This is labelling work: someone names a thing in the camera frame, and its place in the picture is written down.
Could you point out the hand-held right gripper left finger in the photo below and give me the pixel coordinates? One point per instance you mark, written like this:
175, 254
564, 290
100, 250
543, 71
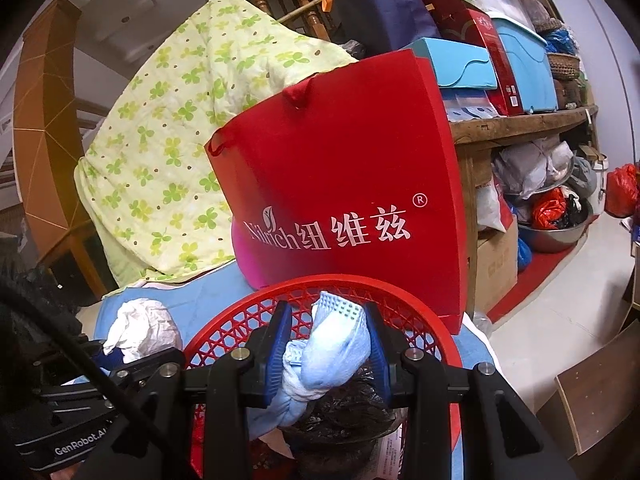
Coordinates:
277, 347

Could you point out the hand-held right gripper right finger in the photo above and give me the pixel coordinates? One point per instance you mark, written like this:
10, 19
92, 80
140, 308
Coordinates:
380, 360

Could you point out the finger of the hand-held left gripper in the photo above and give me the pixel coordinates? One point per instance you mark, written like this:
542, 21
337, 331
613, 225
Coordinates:
140, 362

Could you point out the white paper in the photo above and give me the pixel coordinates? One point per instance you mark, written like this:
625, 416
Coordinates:
145, 325

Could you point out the light blue knotted cloth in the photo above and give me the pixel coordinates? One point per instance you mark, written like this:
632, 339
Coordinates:
335, 350

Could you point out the red mesh plastic basket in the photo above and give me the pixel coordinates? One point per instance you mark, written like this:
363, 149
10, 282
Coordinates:
240, 320

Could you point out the black plastic bag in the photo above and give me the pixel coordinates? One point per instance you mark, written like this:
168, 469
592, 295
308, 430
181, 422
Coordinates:
340, 410

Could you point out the light blue blanket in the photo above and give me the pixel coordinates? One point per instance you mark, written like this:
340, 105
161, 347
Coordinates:
200, 300

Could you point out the pink pillow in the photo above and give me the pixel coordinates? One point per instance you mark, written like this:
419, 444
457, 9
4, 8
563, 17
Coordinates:
242, 260

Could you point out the brown cardboard box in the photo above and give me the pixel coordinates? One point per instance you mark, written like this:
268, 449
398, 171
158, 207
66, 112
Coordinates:
497, 265

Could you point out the red floor mat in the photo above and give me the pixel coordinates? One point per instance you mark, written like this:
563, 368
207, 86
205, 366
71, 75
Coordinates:
530, 285

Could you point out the red paper bag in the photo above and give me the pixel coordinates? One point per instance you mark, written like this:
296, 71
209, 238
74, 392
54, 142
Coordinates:
350, 160

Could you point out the metal basin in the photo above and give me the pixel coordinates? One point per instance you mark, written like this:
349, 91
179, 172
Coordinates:
555, 235

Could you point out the wooden board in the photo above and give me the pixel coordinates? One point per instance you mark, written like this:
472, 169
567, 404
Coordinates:
600, 390

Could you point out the orange red plastic bag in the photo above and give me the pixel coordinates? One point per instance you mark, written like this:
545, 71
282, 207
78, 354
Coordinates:
547, 212

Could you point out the green clover print quilt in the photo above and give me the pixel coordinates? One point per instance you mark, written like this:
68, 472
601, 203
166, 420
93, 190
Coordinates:
165, 135

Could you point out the wooden pillar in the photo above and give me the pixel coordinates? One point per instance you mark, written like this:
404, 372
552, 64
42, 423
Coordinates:
45, 135

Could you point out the light blue cardboard box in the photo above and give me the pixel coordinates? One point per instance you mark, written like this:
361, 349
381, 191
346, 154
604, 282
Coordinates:
455, 65

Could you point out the light blue plastic storage bin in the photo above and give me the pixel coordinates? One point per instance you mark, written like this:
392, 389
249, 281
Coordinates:
530, 65

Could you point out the red gift box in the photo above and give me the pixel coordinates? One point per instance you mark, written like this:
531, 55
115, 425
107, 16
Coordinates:
485, 45

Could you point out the wicker basket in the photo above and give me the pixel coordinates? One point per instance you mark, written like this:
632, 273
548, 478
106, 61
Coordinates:
562, 62

